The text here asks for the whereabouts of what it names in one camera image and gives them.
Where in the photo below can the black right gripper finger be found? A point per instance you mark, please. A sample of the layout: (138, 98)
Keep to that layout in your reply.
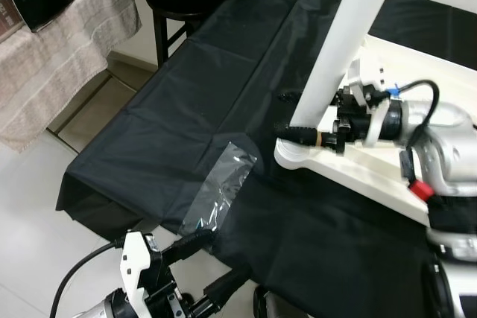
(297, 136)
(291, 96)

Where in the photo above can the yellow rubber band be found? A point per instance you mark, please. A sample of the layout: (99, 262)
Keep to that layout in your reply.
(320, 139)

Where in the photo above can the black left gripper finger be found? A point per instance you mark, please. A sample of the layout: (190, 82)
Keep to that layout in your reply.
(190, 243)
(222, 287)

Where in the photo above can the white plastic table leg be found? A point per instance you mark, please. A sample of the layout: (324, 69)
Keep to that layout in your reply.
(343, 35)

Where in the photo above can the black metal stand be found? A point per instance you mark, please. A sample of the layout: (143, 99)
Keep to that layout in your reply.
(159, 35)

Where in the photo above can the grey robot right leg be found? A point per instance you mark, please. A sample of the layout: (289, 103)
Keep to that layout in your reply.
(272, 307)

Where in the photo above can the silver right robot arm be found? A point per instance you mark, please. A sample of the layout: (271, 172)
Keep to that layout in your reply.
(447, 147)

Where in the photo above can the clear plastic bag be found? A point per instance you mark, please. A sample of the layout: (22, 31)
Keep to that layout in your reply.
(220, 184)

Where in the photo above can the white plastic table top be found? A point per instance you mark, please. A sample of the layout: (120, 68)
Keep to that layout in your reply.
(373, 176)

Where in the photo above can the pink patterned floor mat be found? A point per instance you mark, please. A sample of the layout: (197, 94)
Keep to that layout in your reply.
(59, 57)

